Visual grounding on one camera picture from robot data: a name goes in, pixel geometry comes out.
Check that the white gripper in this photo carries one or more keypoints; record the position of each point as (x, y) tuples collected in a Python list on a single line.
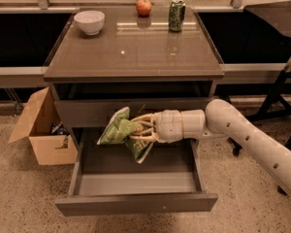
[(168, 126)]

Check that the green jalapeno chip bag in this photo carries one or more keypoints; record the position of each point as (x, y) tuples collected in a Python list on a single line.
[(119, 130)]

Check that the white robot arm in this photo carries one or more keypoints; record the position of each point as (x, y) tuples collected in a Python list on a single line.
[(219, 120)]

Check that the open grey middle drawer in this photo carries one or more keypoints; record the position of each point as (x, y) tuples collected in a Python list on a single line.
[(107, 181)]

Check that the scratched grey top drawer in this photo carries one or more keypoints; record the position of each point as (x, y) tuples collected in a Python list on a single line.
[(93, 104)]

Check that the grey drawer cabinet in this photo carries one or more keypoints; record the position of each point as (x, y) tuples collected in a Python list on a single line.
[(132, 49)]

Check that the packets inside cardboard box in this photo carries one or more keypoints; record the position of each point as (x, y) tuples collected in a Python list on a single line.
[(59, 129)]

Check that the open cardboard box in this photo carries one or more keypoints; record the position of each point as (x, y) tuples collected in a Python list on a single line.
[(35, 122)]

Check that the red apple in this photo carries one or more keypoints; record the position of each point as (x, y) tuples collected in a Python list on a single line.
[(143, 8)]

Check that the white ceramic bowl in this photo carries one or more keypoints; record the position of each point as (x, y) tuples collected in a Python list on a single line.
[(90, 22)]

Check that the green soda can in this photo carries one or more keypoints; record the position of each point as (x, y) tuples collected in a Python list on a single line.
[(176, 15)]

